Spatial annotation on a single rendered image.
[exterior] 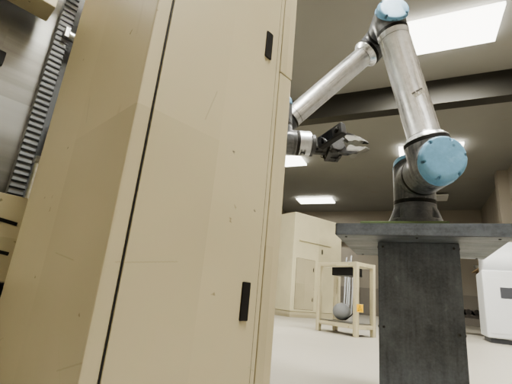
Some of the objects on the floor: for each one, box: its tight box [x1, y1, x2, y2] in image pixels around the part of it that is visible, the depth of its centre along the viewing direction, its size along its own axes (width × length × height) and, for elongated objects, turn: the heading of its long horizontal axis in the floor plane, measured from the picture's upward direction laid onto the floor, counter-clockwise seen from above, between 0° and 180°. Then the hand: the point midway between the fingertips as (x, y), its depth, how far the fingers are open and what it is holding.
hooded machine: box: [476, 242, 512, 345], centre depth 507 cm, size 80×65×144 cm
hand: (366, 145), depth 125 cm, fingers closed
